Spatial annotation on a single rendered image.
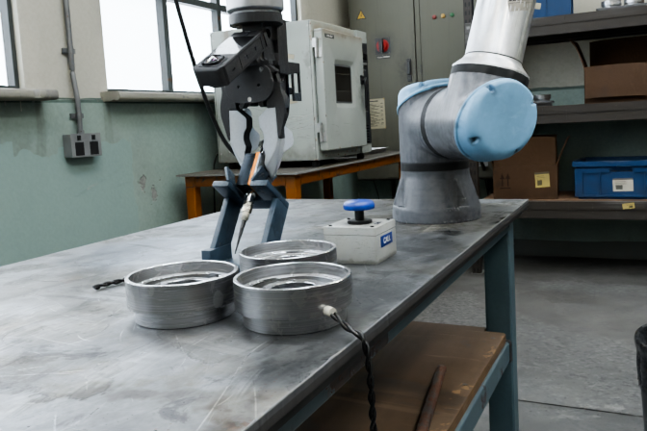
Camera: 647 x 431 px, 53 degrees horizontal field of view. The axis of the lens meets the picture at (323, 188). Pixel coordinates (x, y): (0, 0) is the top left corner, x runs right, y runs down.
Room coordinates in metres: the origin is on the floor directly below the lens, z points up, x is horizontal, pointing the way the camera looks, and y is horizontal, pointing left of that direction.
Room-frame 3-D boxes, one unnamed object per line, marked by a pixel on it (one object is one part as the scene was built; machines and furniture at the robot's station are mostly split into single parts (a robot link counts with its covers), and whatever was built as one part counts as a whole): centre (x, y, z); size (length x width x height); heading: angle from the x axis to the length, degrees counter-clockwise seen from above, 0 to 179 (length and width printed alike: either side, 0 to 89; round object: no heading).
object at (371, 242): (0.82, -0.05, 0.82); 0.08 x 0.07 x 0.05; 154
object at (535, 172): (4.04, -1.28, 0.64); 0.49 x 0.40 x 0.37; 69
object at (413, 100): (1.11, -0.20, 0.97); 0.13 x 0.12 x 0.14; 20
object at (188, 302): (0.61, 0.14, 0.82); 0.10 x 0.10 x 0.04
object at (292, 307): (0.57, 0.03, 0.82); 0.10 x 0.10 x 0.04
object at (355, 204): (0.82, -0.04, 0.85); 0.04 x 0.04 x 0.05
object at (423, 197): (1.12, -0.19, 0.85); 0.15 x 0.15 x 0.10
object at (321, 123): (3.27, 0.09, 1.10); 0.62 x 0.61 x 0.65; 154
